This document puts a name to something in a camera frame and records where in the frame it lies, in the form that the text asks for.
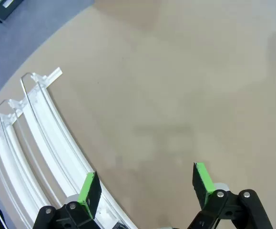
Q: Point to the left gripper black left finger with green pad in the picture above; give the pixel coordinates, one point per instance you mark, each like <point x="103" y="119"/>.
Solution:
<point x="90" y="190"/>

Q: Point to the dark equipment case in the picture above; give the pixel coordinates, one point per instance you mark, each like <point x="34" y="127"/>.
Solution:
<point x="6" y="9"/>

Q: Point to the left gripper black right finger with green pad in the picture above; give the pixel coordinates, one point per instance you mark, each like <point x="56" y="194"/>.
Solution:
<point x="203" y="183"/>

